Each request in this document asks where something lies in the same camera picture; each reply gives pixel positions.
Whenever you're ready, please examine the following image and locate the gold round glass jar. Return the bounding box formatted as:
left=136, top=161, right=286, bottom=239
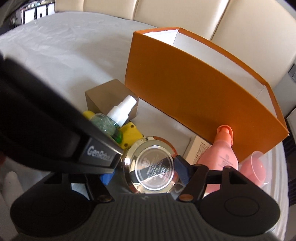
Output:
left=121, top=136, right=179, bottom=194

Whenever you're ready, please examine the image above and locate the green glitter spray bottle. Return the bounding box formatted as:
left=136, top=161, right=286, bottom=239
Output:
left=90, top=95, right=137, bottom=144

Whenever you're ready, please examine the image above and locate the gold brown square box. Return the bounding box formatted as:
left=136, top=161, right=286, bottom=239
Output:
left=85, top=79, right=139, bottom=120

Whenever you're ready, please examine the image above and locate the gloved left hand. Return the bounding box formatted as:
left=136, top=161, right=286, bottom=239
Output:
left=1, top=172, right=23, bottom=240

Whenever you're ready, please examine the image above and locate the white printed small carton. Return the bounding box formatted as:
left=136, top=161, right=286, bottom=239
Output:
left=183, top=136, right=211, bottom=165

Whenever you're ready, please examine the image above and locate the pink pump bottle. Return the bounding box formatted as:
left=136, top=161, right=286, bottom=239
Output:
left=197, top=124, right=239, bottom=195

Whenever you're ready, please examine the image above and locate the yellow plastic shell small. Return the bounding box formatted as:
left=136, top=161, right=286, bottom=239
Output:
left=83, top=110, right=95, bottom=120

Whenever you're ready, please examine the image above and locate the yellow plastic shell large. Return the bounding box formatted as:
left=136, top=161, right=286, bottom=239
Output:
left=119, top=122, right=144, bottom=150

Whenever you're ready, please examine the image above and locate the clear cup with pink ball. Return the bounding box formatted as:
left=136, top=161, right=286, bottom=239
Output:
left=238, top=151, right=272, bottom=187

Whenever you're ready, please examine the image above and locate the orange cardboard box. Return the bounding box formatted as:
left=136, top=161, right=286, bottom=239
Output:
left=125, top=27, right=289, bottom=161

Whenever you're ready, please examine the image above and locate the cream padded headboard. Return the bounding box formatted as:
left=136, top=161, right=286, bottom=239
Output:
left=55, top=1, right=295, bottom=87

